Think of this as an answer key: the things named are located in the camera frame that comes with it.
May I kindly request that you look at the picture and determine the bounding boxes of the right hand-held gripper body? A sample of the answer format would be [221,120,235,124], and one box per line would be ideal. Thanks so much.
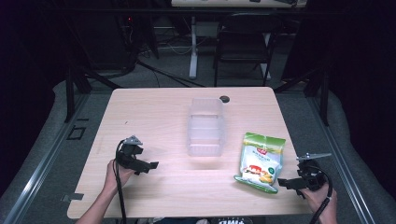
[295,152,332,192]

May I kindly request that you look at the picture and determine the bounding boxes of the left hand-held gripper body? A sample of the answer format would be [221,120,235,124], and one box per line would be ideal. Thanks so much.
[116,134,146,175]

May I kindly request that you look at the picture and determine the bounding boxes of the person's right hand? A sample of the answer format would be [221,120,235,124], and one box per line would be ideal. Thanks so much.
[299,181,339,218]

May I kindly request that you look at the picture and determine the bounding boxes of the person's left hand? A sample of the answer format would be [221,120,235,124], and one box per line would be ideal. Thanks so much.
[103,158,136,195]

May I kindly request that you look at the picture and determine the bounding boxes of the green white snack bag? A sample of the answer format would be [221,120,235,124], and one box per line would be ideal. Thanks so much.
[233,132,287,195]

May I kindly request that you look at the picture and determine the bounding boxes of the clear plastic container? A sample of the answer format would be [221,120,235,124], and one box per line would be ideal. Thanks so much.
[186,97,226,158]

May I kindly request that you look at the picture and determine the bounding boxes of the person's dark printed clothing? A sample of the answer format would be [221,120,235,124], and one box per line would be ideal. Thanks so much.
[153,216,255,224]

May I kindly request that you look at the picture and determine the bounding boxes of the grey tape piece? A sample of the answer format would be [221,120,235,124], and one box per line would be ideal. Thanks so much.
[60,192,85,203]

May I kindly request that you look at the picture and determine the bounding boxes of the black metal stand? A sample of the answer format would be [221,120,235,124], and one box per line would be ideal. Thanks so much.
[63,63,123,124]
[273,66,332,127]

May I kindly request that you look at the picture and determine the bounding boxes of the white desk leg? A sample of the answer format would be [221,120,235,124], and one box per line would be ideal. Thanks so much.
[188,15,200,80]

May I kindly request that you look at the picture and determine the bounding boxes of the black metal chair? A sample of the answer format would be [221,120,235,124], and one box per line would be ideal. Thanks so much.
[212,12,283,88]

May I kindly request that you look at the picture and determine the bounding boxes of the right hand-held gripper black cable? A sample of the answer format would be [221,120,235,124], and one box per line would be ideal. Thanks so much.
[307,163,334,224]

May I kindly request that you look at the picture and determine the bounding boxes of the hand-held gripper black cable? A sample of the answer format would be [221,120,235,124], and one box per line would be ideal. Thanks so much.
[307,163,334,224]
[113,139,128,224]

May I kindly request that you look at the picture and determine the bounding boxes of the left hand-held gripper black cable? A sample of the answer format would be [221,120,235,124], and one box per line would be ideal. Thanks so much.
[113,139,128,224]

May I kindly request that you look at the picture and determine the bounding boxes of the aluminium floor rail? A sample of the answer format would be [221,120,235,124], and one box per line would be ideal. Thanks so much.
[306,95,376,224]
[2,92,92,224]

